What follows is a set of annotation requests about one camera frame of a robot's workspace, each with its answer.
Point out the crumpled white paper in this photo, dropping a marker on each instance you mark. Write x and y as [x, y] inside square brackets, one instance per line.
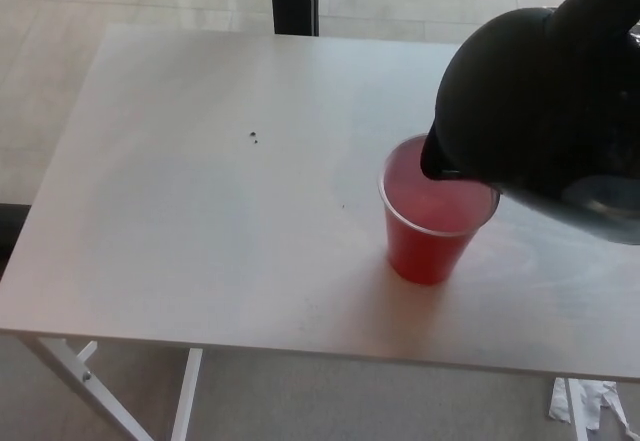
[602, 393]

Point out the black electric kettle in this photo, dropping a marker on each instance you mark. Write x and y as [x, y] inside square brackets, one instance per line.
[530, 101]

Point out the small dark crumbs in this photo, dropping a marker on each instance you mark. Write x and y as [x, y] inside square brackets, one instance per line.
[251, 135]

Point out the white table leg brace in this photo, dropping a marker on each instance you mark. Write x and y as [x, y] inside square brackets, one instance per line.
[87, 350]

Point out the white straight table leg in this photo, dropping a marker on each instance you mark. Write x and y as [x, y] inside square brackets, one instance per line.
[186, 396]

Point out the red plastic cup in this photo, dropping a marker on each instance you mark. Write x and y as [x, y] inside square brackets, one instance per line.
[425, 253]

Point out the white slanted table leg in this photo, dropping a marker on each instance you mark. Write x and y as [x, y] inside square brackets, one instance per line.
[80, 386]

